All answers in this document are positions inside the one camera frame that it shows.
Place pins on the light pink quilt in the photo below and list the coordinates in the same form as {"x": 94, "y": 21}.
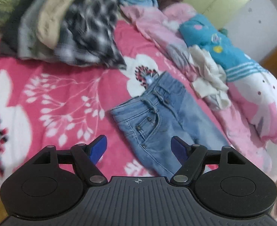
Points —
{"x": 161, "y": 28}

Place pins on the black white plaid garment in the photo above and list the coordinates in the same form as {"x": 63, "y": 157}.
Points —
{"x": 86, "y": 35}

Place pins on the cream white crumpled garment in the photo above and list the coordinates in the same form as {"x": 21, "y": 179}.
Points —
{"x": 210, "y": 83}

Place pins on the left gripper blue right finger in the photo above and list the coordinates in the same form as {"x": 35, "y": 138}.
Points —
{"x": 191, "y": 158}

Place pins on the blue denim jeans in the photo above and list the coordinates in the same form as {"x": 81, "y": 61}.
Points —
{"x": 164, "y": 110}

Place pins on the cartoon print pillow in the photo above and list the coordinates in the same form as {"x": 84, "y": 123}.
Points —
{"x": 251, "y": 86}

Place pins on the beige garment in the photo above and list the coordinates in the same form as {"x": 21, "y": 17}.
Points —
{"x": 49, "y": 19}

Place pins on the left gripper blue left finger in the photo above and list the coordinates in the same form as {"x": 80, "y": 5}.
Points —
{"x": 86, "y": 158}

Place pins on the pink floral bed blanket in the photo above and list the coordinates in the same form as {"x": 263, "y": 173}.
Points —
{"x": 56, "y": 104}

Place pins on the grey green garment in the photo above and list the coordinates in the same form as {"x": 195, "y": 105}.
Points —
{"x": 19, "y": 37}

